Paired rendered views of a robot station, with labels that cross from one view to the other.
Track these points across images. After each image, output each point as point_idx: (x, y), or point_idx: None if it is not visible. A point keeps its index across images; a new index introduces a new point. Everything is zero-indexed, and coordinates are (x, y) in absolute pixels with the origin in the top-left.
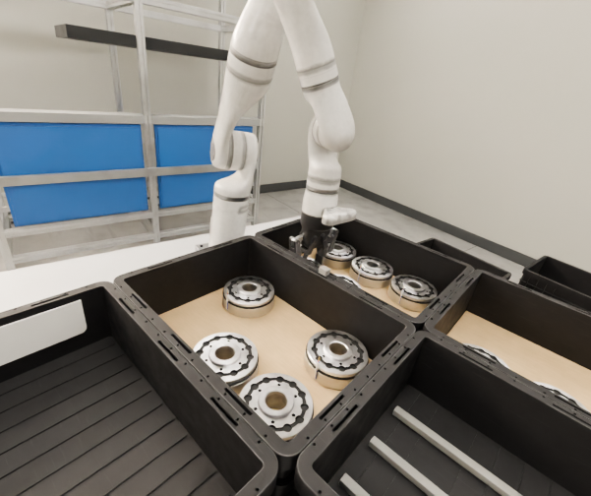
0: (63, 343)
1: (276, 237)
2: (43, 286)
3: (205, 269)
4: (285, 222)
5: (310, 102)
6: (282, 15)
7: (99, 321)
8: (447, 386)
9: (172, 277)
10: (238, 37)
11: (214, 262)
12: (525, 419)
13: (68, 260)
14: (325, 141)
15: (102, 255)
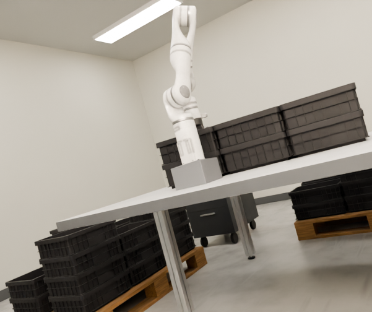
0: (303, 118)
1: (200, 135)
2: (286, 167)
3: (242, 125)
4: (82, 215)
5: (191, 72)
6: (193, 41)
7: (289, 118)
8: None
9: (257, 119)
10: (189, 43)
11: (236, 125)
12: None
13: (252, 177)
14: (195, 85)
15: (226, 183)
